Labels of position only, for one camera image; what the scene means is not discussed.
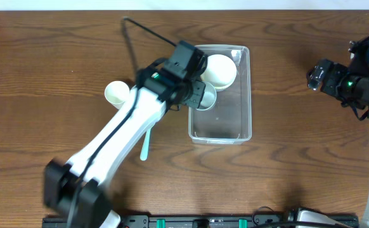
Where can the mint green plastic spoon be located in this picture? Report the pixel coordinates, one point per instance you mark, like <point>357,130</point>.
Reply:
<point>146,145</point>

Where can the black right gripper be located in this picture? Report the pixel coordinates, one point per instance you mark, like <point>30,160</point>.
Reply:
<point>342,74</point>

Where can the grey cup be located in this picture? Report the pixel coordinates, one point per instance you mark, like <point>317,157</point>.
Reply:
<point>209,98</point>

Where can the clear plastic container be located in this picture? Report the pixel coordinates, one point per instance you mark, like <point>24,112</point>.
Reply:
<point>230,120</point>

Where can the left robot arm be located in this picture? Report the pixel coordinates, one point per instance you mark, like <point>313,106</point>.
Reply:
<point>76,189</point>

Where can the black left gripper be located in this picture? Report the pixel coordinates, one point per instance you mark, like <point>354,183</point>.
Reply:
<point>199,92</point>

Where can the white bowl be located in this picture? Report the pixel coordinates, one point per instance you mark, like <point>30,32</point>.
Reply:
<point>220,72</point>

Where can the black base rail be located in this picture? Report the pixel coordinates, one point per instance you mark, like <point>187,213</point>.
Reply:
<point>263,217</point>

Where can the white cup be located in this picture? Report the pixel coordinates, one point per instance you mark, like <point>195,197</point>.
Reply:
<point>117,93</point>

